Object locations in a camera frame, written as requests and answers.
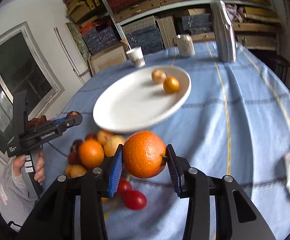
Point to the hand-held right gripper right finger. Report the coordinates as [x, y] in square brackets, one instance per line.
[173, 177]

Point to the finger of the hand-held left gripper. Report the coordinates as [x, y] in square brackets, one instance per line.
[72, 123]

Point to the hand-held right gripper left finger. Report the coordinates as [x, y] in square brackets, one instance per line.
[115, 173]

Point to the red tomato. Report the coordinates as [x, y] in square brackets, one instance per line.
[123, 187]
[135, 200]

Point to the dark passion fruit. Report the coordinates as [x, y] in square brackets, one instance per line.
[73, 152]
[91, 137]

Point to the tan round fruit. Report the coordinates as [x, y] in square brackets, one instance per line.
[112, 146]
[78, 171]
[67, 170]
[158, 76]
[104, 136]

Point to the large orange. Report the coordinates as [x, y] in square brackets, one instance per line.
[91, 154]
[142, 155]

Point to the white oval plate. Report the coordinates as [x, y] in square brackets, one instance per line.
[125, 105]

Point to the small orange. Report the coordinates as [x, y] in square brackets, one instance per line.
[171, 85]

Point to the person's left forearm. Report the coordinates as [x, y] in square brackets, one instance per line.
[12, 197]

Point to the person's left hand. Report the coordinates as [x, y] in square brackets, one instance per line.
[39, 170]

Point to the wooden chair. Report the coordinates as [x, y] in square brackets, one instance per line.
[37, 122]

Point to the cardboard box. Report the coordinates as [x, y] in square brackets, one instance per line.
[107, 57]

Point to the white framed window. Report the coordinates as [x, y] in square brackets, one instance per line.
[10, 62]

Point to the green marbled panel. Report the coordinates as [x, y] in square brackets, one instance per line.
[77, 40]

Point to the pile of patterned boxes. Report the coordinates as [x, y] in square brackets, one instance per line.
[97, 40]

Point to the white paper cup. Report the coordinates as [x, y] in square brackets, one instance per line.
[135, 57]

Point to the shelf of stacked boxes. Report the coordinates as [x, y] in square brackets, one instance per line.
[145, 35]

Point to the white drink can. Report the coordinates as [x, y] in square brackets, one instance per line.
[185, 45]

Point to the metal shelf rack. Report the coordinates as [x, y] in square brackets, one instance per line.
[175, 9]

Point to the dark chair with black jacket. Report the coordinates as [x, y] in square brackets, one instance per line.
[277, 65]

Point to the silver bottle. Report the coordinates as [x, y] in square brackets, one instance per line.
[225, 32]

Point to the pink cloth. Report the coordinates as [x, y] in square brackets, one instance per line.
[233, 11]

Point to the white wall trim strip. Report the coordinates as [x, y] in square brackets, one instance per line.
[67, 55]

